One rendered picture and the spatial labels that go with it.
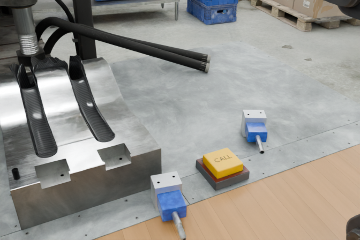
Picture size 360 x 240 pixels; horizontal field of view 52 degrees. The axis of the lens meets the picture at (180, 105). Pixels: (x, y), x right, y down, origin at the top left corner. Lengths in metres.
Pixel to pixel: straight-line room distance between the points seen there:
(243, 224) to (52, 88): 0.50
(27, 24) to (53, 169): 0.70
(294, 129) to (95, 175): 0.51
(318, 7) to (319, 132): 3.45
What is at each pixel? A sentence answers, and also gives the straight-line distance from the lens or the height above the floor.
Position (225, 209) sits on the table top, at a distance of 0.71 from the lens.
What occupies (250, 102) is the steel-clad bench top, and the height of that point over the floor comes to 0.80.
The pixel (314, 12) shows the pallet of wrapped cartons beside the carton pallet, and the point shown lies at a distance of 4.37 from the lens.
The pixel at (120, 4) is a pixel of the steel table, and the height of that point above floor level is 0.24.
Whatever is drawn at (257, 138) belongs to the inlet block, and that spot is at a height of 0.83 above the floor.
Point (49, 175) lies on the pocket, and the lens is 0.70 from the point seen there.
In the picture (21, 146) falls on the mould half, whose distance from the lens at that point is 0.75.
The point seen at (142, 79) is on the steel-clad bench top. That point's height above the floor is 0.80.
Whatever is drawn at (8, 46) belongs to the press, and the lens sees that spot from 1.57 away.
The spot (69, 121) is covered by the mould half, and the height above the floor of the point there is 0.88.
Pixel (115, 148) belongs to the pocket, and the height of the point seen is 0.88.
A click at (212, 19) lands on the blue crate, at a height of 0.07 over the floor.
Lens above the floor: 1.30
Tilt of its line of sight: 30 degrees down
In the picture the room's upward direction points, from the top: 1 degrees clockwise
